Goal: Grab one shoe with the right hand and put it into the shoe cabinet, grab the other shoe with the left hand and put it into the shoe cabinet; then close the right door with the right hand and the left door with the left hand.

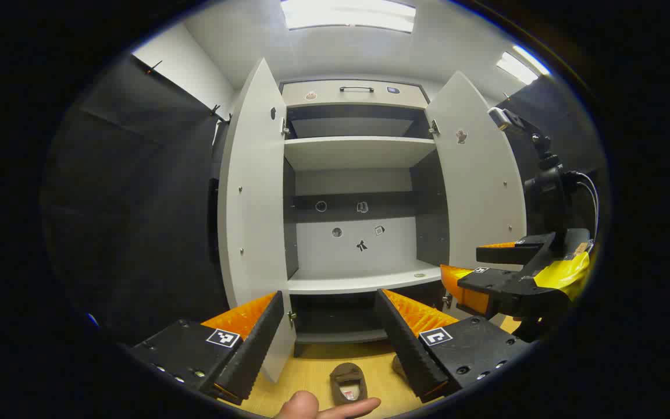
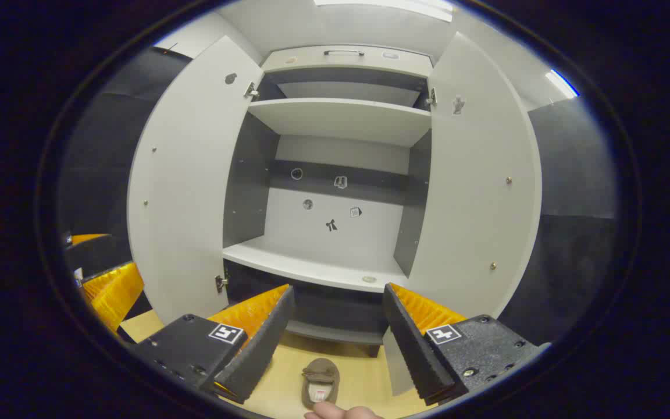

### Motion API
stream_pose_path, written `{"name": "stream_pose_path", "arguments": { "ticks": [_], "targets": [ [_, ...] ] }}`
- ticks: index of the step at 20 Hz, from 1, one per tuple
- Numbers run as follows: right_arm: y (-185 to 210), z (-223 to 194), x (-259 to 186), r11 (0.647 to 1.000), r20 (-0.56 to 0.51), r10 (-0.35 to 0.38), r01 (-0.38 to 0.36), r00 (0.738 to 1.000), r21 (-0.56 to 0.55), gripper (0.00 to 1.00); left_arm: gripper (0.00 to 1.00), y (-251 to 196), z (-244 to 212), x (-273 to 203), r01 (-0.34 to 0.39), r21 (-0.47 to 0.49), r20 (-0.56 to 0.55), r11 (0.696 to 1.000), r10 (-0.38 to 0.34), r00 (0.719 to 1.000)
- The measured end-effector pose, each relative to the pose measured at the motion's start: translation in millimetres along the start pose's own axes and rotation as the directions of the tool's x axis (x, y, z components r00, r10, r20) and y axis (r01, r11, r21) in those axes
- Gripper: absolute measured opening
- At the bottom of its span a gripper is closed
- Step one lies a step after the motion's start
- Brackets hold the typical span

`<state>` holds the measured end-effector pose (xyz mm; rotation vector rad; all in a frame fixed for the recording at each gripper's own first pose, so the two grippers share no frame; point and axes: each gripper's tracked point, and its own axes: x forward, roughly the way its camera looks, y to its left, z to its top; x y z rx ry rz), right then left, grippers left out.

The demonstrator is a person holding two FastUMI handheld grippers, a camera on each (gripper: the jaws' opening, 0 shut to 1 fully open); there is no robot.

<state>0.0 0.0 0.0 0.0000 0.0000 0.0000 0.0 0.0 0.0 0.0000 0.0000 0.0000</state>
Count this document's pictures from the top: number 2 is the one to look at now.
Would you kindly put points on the brown fuzzy shoe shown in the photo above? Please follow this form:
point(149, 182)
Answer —
point(320, 384)

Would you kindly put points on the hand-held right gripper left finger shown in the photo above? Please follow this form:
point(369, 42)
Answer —
point(259, 349)

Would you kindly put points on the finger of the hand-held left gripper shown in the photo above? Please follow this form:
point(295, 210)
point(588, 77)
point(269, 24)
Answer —
point(99, 256)
point(117, 294)

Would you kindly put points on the ceiling light panel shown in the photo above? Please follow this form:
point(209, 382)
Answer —
point(387, 7)
point(562, 83)

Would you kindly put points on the white cabinet door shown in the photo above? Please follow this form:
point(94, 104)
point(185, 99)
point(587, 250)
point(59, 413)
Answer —
point(184, 203)
point(474, 203)

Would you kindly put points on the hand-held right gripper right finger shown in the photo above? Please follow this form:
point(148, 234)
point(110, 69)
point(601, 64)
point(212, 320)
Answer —
point(410, 343)

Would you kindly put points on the white cabinet drawer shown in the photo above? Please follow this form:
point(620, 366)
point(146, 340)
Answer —
point(306, 61)

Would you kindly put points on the white shoe cabinet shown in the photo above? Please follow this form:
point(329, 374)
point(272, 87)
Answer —
point(335, 116)

